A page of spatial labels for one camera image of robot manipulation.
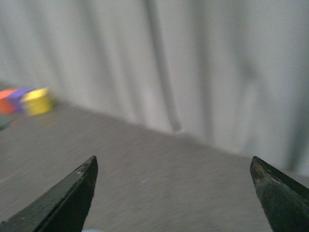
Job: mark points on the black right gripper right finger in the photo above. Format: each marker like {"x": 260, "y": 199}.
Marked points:
{"x": 285, "y": 201}

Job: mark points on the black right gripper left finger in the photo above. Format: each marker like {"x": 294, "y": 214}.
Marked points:
{"x": 63, "y": 208}

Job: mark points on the yellow block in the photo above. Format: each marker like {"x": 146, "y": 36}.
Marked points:
{"x": 38, "y": 101}

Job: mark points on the orange block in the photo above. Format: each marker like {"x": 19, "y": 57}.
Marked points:
{"x": 6, "y": 105}

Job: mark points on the purple block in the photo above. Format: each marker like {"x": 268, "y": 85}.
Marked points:
{"x": 16, "y": 96}

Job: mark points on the grey curtain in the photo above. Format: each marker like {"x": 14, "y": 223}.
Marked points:
{"x": 231, "y": 74}

